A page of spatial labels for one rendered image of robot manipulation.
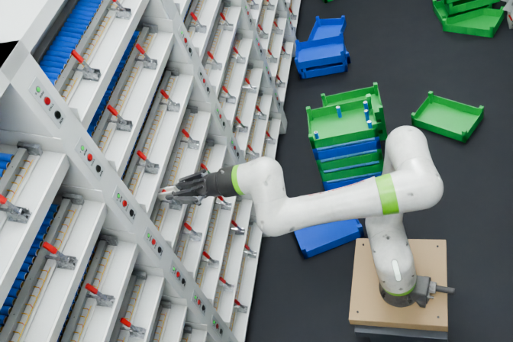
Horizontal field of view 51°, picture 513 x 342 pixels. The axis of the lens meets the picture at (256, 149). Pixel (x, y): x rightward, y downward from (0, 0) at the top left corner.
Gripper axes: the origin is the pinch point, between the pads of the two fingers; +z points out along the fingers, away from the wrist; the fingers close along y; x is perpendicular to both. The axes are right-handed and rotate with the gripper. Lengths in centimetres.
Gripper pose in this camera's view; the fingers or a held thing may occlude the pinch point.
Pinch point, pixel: (167, 193)
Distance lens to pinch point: 177.1
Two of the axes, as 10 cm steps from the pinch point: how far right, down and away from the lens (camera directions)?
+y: 1.4, -7.5, 6.5
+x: -4.3, -6.4, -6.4
